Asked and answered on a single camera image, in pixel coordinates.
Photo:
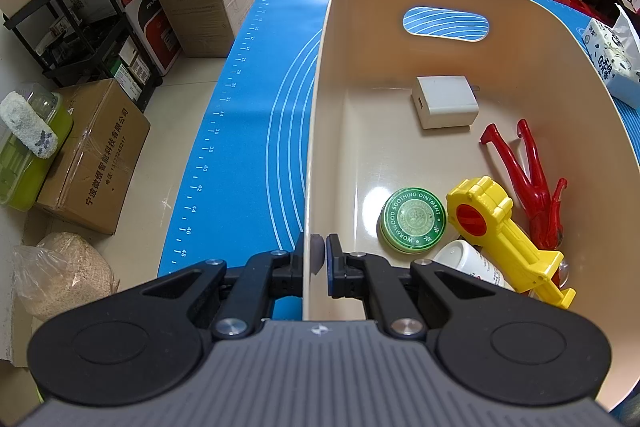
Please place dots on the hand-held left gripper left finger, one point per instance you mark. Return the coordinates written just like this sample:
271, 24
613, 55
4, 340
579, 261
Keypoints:
295, 268

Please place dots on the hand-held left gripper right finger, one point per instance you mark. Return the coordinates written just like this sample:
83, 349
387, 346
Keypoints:
331, 268

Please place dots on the green round ointment tin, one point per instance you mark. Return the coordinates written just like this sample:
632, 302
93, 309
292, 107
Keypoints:
412, 217

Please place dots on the white cylindrical bottle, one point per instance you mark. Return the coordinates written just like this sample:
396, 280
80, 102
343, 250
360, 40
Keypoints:
465, 259

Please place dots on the cream plastic bin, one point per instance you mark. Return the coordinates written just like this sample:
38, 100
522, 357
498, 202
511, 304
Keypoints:
400, 132

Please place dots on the yellow plastic toy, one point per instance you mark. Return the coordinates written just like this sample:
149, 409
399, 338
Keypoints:
480, 212

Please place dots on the white charger block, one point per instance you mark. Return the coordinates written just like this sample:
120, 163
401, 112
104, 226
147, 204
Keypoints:
447, 102

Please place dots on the red plastic toy figure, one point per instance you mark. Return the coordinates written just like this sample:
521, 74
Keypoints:
537, 187

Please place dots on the blue silicone mat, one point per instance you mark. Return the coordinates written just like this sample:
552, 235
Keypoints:
265, 82

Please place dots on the clear bag of grain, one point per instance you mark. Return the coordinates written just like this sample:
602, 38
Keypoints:
65, 272

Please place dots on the brown printed cardboard box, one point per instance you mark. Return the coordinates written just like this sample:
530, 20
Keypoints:
90, 157

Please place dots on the plastic-wrapped cardboard box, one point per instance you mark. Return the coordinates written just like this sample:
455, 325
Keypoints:
210, 7

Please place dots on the red white appliance box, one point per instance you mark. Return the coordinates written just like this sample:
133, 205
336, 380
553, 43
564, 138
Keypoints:
155, 22

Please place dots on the green plastic container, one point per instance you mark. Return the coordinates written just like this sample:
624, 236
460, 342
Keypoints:
20, 177

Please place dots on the black utility cart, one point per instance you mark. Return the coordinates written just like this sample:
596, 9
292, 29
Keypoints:
127, 29

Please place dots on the grey fluffy roller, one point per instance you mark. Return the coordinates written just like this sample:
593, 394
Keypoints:
30, 124

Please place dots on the white tissue pack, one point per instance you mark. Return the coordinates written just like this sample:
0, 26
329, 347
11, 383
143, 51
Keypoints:
607, 57

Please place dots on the red basket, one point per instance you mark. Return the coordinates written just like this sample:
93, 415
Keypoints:
575, 3

